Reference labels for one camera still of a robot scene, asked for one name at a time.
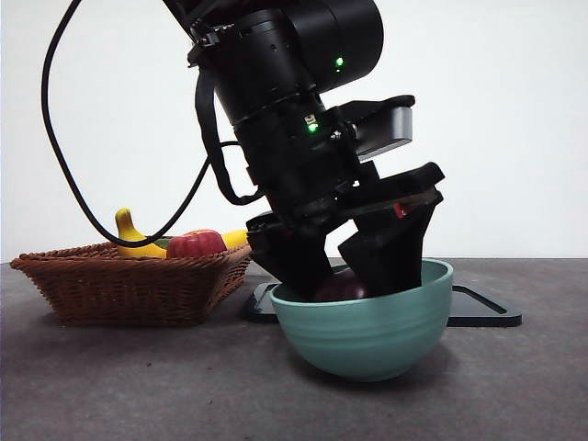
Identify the dark teal tray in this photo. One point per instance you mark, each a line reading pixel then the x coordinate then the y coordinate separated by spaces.
pixel 482 317

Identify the teal ceramic bowl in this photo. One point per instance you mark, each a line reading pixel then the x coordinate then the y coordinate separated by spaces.
pixel 363 340

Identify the red apple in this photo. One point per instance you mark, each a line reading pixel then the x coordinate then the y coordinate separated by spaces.
pixel 197 243

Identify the yellow banana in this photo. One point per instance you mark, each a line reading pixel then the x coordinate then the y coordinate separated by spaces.
pixel 126 234

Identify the brown wicker basket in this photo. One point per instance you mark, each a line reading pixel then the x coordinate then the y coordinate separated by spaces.
pixel 115 294

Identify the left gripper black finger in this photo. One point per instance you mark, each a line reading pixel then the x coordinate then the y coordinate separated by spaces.
pixel 390 257
pixel 294 262

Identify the dark purple plum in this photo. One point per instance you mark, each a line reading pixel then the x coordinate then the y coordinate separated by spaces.
pixel 340 289

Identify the green avocado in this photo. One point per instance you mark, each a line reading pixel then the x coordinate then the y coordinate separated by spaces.
pixel 161 241

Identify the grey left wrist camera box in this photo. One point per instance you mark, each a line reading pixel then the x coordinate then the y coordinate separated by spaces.
pixel 395 128

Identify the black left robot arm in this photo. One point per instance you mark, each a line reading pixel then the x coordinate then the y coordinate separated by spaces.
pixel 298 46

